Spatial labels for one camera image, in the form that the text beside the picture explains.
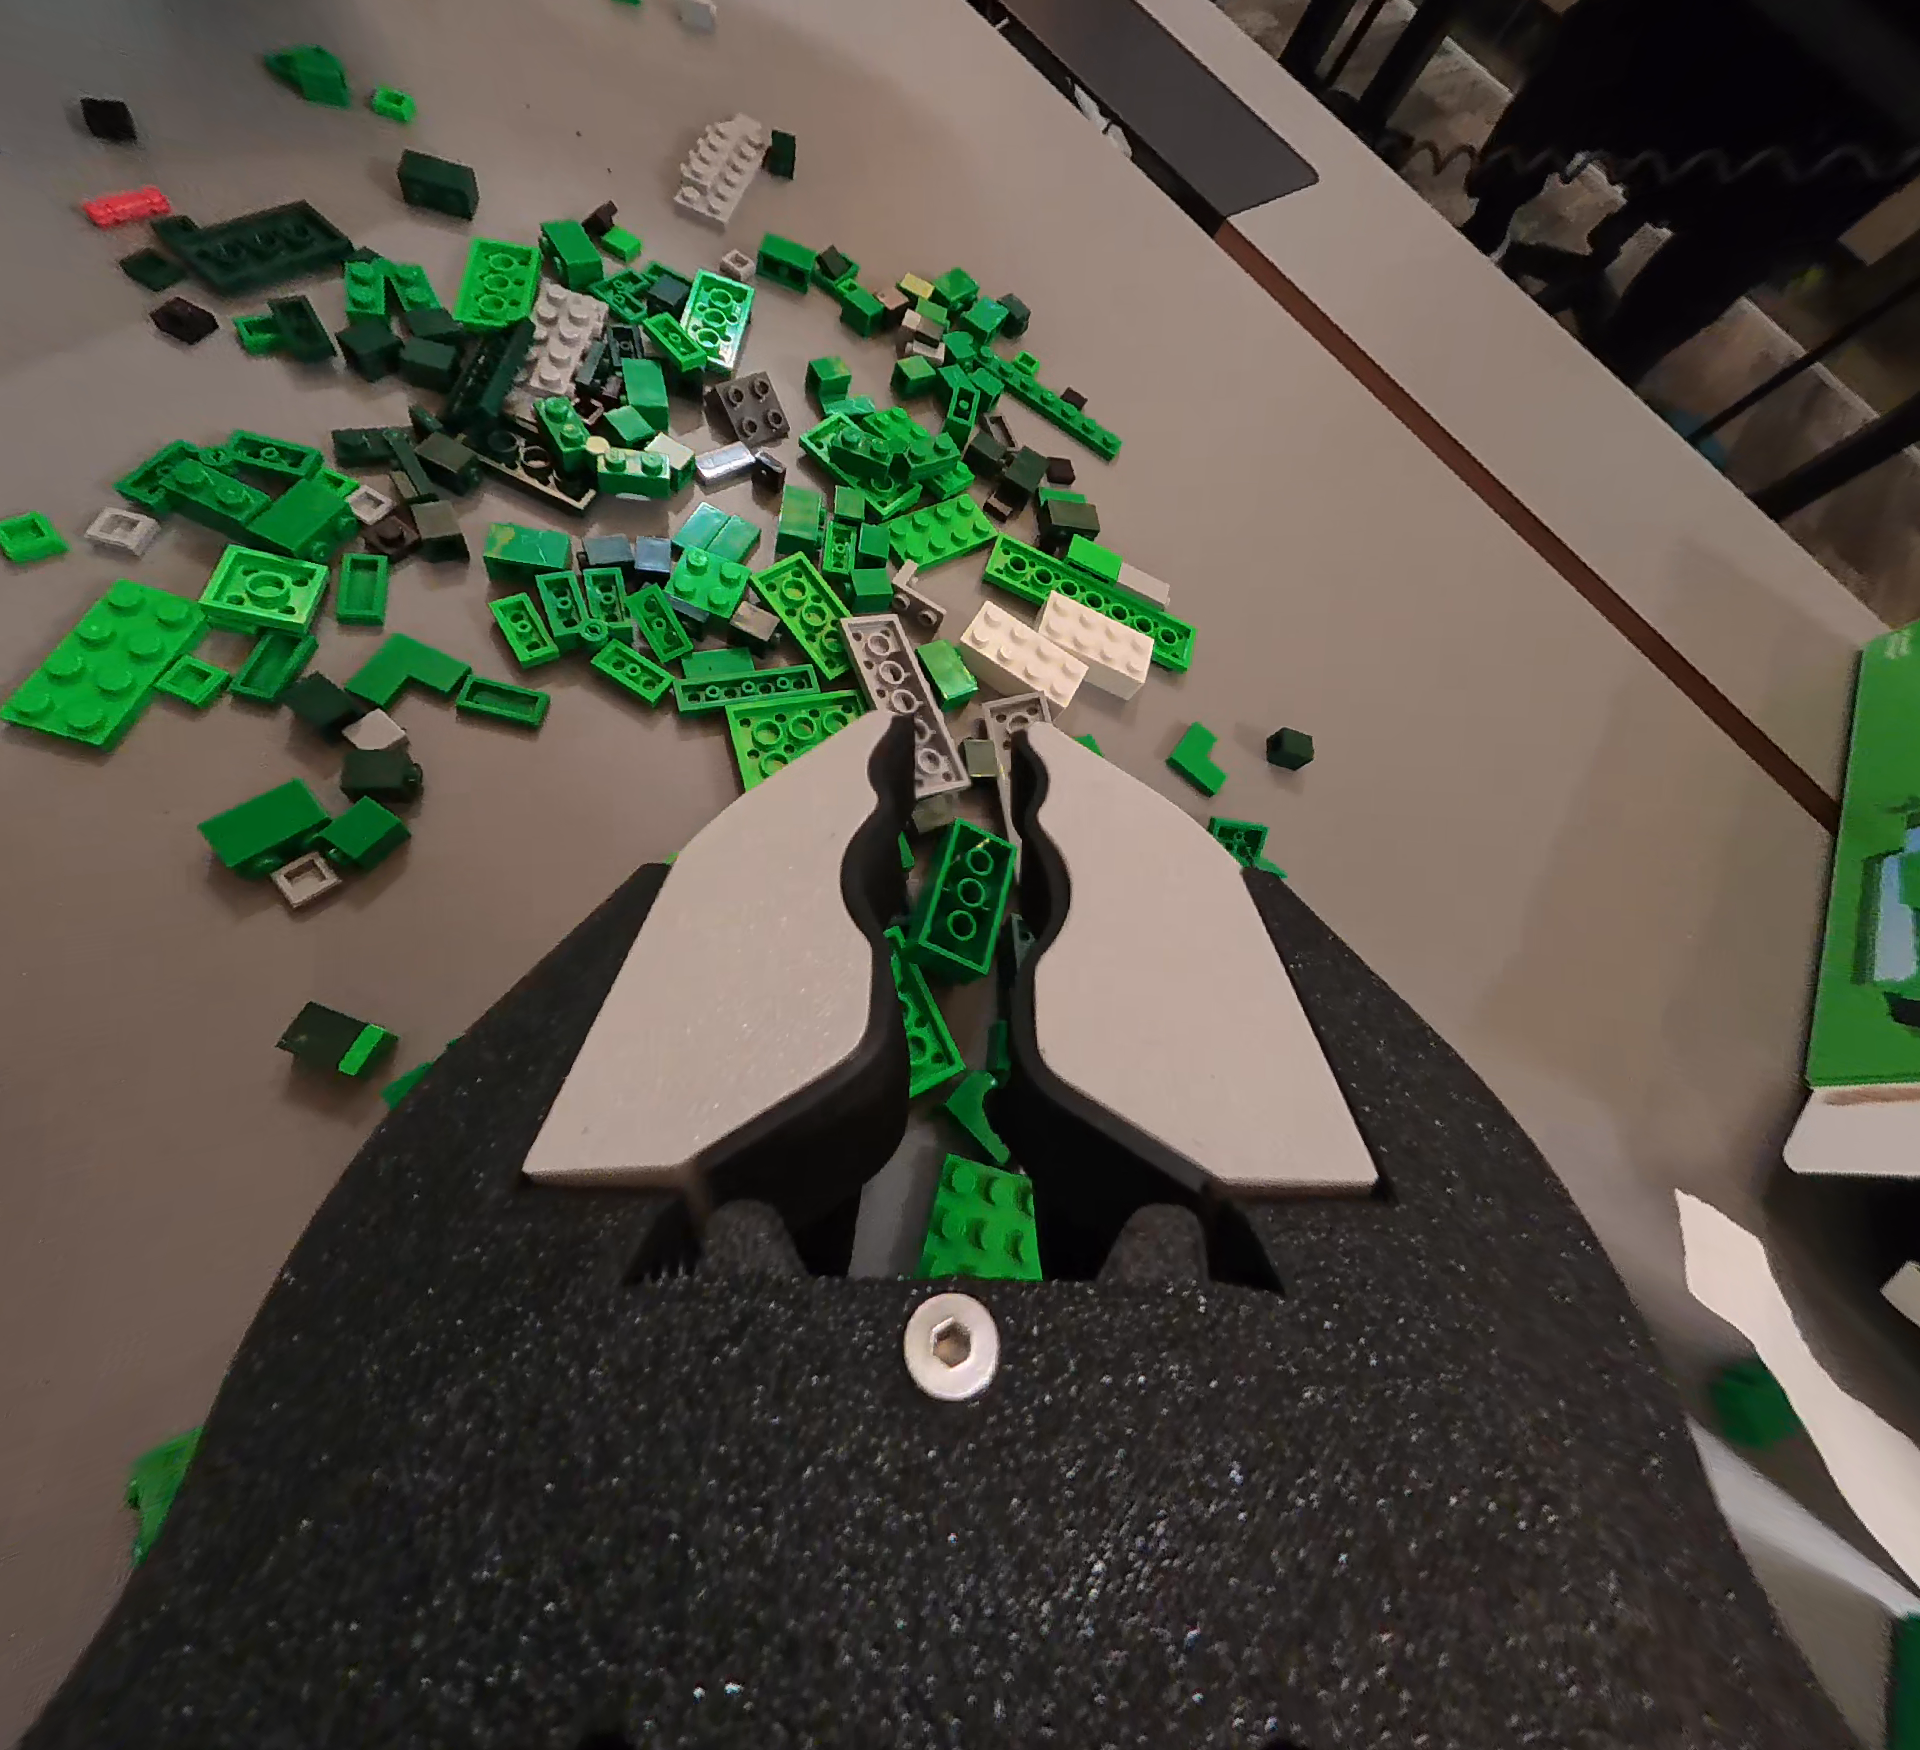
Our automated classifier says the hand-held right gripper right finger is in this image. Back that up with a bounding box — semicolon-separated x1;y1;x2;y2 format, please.
1003;720;1379;1282

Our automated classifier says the green rectangular toy brick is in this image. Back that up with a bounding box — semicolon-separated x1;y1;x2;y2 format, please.
904;817;1021;984

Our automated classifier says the black table frame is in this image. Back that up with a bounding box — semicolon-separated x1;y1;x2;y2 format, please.
1276;0;1920;519

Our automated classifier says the pile of green toy bricks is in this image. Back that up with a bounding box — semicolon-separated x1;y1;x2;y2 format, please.
0;40;1322;1280

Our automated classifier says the light grey toy plate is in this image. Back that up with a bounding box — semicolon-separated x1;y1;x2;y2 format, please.
672;112;770;231

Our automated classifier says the white paper slip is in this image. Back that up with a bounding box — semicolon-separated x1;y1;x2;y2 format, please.
1671;1187;1920;1632

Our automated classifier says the grey desk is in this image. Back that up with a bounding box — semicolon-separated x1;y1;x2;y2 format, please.
0;0;1920;1750

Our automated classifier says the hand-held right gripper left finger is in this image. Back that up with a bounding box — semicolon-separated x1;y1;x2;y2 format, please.
521;718;919;1280

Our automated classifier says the green toy box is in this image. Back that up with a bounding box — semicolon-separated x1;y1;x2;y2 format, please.
1779;626;1920;1182

